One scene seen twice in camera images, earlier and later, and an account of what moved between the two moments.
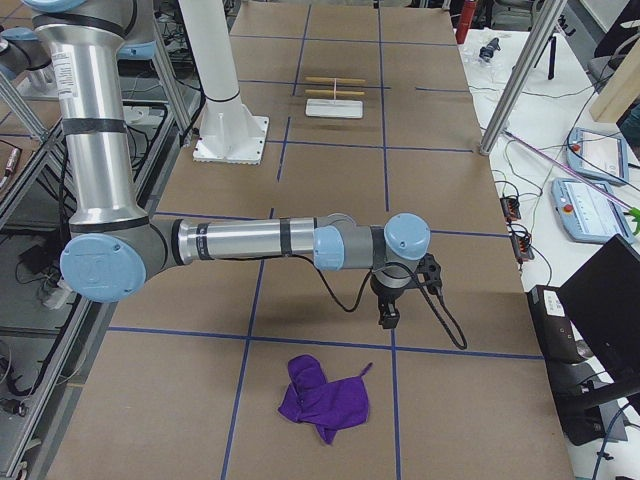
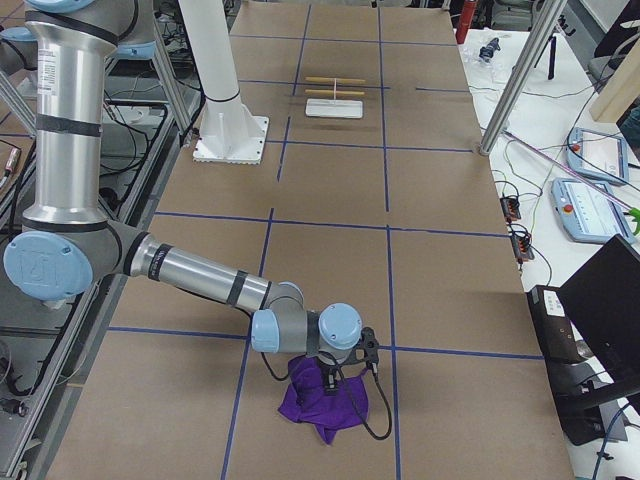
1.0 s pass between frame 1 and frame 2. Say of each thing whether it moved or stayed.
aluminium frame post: stayed
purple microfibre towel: stayed
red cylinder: stayed
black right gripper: moved
